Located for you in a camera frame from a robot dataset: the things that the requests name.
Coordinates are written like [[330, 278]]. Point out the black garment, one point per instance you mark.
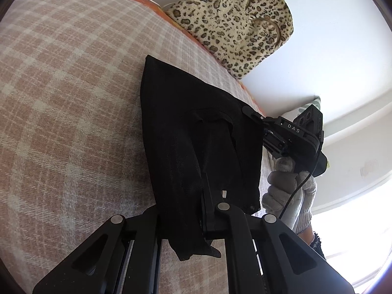
[[196, 136]]

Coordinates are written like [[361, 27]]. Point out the right forearm black fuzzy sleeve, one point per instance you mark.
[[312, 239]]

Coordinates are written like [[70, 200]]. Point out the right hand in white glove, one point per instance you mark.
[[290, 196]]

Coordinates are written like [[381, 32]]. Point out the green white striped pillow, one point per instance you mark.
[[291, 115]]

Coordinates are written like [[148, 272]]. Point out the orange bed sheet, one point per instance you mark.
[[171, 21]]

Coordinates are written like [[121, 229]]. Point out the leopard print cushion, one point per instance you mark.
[[240, 34]]

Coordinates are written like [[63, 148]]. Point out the pink plaid bed cover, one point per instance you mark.
[[72, 153]]

